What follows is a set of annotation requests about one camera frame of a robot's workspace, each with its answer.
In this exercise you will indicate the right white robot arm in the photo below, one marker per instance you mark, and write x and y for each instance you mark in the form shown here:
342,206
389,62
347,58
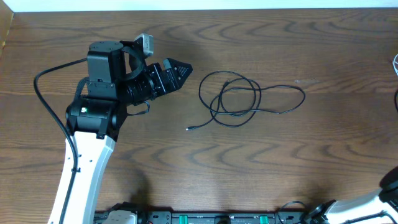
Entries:
379,206

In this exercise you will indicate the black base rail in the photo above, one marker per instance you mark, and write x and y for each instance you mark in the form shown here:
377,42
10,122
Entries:
133,213

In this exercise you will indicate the cardboard box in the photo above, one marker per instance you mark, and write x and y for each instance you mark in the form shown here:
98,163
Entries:
6,17

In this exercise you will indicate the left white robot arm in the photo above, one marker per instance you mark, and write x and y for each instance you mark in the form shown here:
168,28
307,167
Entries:
118,77

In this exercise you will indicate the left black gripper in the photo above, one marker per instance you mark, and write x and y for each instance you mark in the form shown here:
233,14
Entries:
158,78

